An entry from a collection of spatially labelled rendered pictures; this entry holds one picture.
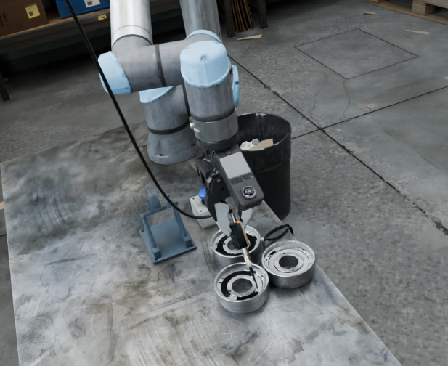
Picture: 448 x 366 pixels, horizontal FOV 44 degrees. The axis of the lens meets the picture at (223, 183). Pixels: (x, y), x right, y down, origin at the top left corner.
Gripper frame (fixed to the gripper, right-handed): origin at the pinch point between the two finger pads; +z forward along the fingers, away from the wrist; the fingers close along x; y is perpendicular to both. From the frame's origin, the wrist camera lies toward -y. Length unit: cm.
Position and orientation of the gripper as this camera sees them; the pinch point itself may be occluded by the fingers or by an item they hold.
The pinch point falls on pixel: (236, 229)
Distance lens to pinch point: 104.7
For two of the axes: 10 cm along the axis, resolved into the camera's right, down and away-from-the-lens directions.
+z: 1.4, 8.2, 5.6
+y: -3.7, -4.8, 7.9
